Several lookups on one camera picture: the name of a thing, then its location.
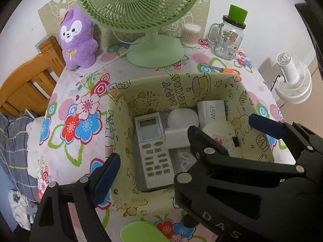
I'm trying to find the white remote control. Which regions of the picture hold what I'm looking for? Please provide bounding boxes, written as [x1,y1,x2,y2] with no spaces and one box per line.
[134,112,175,189]

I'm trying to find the cartoon print fabric storage box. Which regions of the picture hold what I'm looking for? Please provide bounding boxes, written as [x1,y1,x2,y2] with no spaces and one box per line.
[105,72,275,217]

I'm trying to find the purple plush toy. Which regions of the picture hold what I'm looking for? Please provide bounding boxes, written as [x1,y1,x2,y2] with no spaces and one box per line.
[59,6,99,71]

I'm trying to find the glass mug jar black lid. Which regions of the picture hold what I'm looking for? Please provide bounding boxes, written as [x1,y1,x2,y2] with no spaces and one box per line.
[208,15,246,61]

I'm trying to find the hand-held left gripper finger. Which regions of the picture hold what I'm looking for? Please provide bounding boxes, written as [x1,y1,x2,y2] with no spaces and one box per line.
[30,152,122,242]

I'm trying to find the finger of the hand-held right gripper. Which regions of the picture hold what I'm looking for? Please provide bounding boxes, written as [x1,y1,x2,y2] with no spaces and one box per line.
[174,125,323,242]
[249,113,323,160]

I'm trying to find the white rounded device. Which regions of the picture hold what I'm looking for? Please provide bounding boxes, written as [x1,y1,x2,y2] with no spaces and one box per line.
[168,108,200,129]

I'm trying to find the cream round printed case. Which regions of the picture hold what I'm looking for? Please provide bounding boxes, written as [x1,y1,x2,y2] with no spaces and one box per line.
[202,120,244,158]

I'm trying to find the orange handled scissors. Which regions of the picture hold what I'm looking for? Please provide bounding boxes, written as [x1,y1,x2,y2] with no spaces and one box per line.
[202,64,241,76]

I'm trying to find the grey plaid blanket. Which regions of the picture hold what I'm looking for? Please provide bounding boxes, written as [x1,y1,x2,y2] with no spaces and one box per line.
[0,112,41,203]

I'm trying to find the clear plastic bag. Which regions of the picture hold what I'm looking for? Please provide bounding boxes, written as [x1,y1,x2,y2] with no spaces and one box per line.
[173,147,200,175]

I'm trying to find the white power adapter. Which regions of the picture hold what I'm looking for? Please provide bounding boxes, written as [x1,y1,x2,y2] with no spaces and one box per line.
[197,100,228,129]

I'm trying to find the black fan cable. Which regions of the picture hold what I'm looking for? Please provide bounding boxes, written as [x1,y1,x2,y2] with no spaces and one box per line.
[271,74,282,92]

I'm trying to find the floral tablecloth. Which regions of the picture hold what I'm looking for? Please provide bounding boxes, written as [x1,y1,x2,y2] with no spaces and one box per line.
[37,39,285,242]

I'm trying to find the white standing fan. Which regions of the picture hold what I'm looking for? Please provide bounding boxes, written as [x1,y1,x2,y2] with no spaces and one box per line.
[274,52,313,104]

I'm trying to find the cotton swab container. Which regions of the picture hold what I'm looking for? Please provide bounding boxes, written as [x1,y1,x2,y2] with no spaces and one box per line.
[182,23,201,48]

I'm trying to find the white rectangular block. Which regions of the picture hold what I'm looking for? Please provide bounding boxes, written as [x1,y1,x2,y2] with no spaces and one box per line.
[165,127,192,149]

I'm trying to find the green plastic cup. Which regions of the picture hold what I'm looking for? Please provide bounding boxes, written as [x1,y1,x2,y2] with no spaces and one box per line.
[228,4,248,24]

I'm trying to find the white patterned cloth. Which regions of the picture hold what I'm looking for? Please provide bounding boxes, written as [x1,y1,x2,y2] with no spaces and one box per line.
[9,189,38,231]

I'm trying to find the green desk fan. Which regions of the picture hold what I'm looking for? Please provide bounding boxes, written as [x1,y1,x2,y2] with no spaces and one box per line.
[76,0,202,68]

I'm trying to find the white fan power cable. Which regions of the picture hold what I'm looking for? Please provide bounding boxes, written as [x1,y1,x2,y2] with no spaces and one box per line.
[76,40,142,91]

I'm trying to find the light green plastic item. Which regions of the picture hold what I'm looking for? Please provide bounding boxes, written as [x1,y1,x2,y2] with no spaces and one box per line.
[120,220,172,242]

